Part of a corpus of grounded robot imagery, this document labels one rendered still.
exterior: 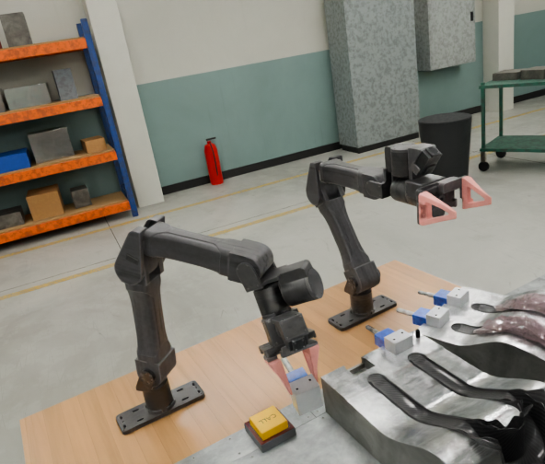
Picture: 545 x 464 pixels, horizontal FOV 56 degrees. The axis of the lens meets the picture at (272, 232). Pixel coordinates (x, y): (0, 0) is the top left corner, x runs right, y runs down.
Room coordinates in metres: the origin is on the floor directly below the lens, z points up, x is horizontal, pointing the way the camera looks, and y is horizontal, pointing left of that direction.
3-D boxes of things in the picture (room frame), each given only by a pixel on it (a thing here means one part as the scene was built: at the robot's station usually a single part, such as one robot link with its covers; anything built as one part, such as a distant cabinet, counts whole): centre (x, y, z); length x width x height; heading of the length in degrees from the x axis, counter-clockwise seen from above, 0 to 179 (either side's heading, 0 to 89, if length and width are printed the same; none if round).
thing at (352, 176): (1.26, -0.22, 1.17); 0.30 x 0.09 x 0.12; 26
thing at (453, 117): (4.74, -1.75, 0.31); 0.48 x 0.48 x 0.62
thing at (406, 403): (0.74, -0.28, 0.92); 0.35 x 0.16 x 0.09; 26
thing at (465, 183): (0.97, -0.40, 1.20); 0.09 x 0.07 x 0.07; 26
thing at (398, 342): (1.00, -0.21, 0.89); 0.13 x 0.05 x 0.05; 26
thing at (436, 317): (1.11, -0.33, 0.85); 0.13 x 0.05 x 0.05; 43
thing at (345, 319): (1.27, -0.21, 0.84); 0.20 x 0.07 x 0.08; 116
